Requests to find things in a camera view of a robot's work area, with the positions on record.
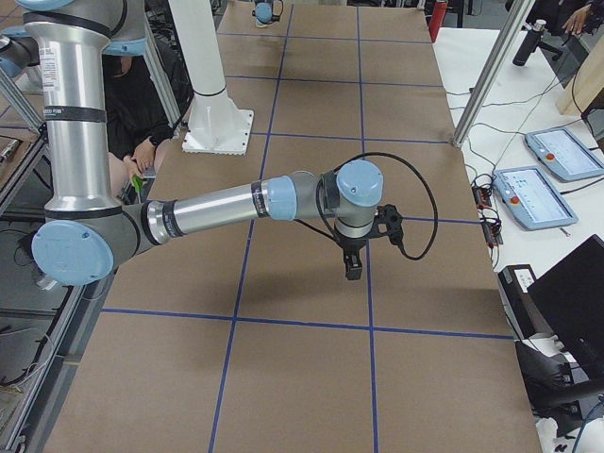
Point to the seated person in black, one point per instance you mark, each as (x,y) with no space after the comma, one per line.
(137,127)

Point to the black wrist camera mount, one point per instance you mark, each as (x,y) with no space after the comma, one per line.
(388,223)

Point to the teach pendant tablet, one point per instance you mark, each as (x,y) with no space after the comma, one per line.
(531,199)
(563,154)

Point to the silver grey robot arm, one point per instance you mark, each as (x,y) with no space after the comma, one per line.
(263,11)
(88,232)

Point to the black bottle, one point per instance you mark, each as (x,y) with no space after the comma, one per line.
(529,43)

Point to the white pedestal column with base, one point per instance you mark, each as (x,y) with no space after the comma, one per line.
(215,124)

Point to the black box with label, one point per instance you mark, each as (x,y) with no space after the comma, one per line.
(514,281)

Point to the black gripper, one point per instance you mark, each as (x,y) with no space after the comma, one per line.
(352,246)

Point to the far teach pendant tablet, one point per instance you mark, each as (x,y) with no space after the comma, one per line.
(563,154)

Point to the small circuit board with wires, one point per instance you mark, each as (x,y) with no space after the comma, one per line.
(482,187)

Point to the near teach pendant tablet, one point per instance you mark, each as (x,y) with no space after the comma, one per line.
(531,199)

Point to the red bottle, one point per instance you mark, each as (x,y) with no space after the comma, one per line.
(436,19)

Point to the aluminium frame post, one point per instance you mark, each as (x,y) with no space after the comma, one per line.
(489,72)

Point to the black laptop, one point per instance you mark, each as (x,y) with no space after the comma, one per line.
(570,297)

